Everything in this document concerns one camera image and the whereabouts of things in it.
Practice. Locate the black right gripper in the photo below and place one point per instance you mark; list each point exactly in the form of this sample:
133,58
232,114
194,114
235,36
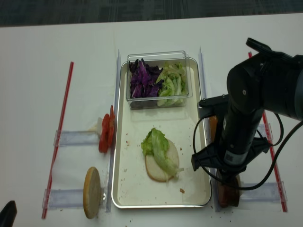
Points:
234,146

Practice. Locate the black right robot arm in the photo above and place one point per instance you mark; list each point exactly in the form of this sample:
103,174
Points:
271,81

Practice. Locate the green lettuce leaf on bun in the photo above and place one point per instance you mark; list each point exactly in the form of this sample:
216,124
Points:
157,145

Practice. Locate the green lettuce in box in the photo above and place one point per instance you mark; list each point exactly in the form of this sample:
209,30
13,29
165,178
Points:
173,84

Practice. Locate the back tomato slice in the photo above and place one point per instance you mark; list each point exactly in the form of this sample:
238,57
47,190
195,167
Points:
111,126

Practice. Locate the tomato slice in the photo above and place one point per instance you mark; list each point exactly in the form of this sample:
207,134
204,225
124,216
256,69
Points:
111,126
103,142

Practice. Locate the front tomato slice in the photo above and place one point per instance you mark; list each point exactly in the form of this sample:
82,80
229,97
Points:
103,142

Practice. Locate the white pusher block tomato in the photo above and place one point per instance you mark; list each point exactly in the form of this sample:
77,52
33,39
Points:
97,128

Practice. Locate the bottom bun slice on tray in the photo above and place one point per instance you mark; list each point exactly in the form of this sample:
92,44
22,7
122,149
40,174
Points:
154,171

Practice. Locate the cream rectangular metal tray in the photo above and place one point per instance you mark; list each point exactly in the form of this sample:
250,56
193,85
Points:
131,186

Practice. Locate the clear plastic salad box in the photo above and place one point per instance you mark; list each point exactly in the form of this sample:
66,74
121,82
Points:
157,59

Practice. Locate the right red strip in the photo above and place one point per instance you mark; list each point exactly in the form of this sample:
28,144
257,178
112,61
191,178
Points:
277,176

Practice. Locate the red strip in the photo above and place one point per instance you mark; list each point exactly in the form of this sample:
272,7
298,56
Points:
277,176
49,185

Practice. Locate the purple cabbage leaves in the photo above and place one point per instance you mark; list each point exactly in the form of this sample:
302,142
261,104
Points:
144,79

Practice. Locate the upright bun half left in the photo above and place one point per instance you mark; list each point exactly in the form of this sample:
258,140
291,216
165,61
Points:
91,193

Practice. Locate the left red strip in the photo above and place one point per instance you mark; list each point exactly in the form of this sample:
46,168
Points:
49,185

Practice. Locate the lower right clear holder rail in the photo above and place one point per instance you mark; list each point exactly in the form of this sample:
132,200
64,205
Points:
268,192

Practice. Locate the clear holder rail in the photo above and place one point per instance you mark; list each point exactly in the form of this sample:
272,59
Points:
268,192
62,199
264,130
75,138

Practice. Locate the upper right clear holder rail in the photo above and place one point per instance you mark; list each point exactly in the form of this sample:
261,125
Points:
264,130

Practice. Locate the upper left clear holder rail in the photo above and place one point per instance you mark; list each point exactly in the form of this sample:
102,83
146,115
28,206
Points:
75,138

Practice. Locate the lower left clear holder rail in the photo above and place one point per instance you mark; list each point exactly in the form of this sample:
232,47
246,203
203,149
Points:
62,199

